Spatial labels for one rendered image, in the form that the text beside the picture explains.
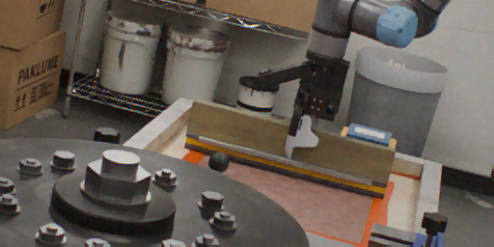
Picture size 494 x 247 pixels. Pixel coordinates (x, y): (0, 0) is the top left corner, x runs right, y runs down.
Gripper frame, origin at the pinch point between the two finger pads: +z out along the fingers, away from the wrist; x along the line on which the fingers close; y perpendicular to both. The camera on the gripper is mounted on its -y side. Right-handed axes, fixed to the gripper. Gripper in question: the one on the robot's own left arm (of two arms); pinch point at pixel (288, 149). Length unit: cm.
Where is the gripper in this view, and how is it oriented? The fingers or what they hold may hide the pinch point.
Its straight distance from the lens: 202.7
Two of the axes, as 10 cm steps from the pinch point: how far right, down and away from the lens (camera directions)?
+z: -2.3, 9.3, 2.8
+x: 2.1, -2.3, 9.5
